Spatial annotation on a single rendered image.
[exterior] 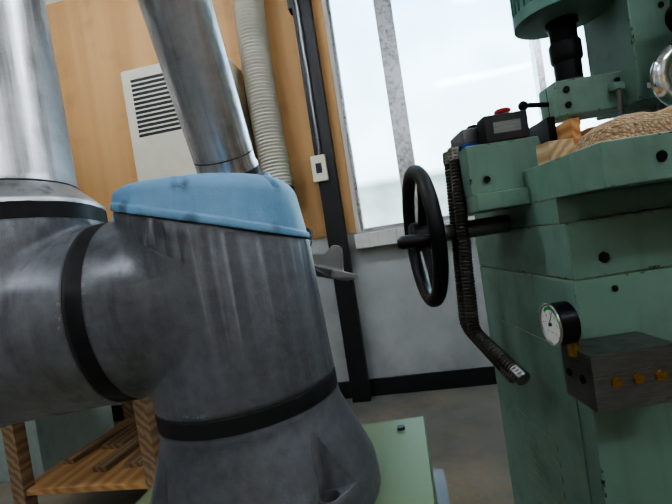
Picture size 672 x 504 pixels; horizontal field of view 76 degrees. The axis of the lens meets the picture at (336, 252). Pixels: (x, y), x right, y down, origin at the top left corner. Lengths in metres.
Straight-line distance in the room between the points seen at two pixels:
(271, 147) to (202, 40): 1.61
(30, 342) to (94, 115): 2.56
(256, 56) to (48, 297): 2.07
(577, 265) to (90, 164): 2.56
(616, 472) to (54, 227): 0.82
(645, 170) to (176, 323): 0.59
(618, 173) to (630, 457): 0.44
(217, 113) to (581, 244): 0.56
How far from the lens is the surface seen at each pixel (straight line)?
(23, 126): 0.44
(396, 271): 2.26
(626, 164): 0.67
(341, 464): 0.35
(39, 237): 0.39
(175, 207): 0.31
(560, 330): 0.68
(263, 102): 2.26
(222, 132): 0.61
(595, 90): 1.03
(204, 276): 0.31
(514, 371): 0.79
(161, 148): 2.29
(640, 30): 1.07
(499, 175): 0.85
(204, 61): 0.60
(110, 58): 2.91
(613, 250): 0.79
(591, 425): 0.83
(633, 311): 0.81
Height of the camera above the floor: 0.82
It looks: 1 degrees down
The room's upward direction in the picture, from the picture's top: 9 degrees counter-clockwise
